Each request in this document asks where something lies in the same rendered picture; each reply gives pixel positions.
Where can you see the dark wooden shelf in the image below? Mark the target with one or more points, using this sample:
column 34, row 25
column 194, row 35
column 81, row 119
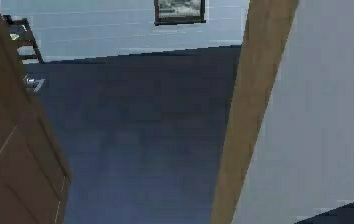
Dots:
column 25, row 36

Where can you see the tan wooden door frame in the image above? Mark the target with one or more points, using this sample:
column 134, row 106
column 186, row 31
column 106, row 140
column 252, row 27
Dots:
column 251, row 113

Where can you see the dark framed wall picture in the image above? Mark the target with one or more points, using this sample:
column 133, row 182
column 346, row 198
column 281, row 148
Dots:
column 179, row 10

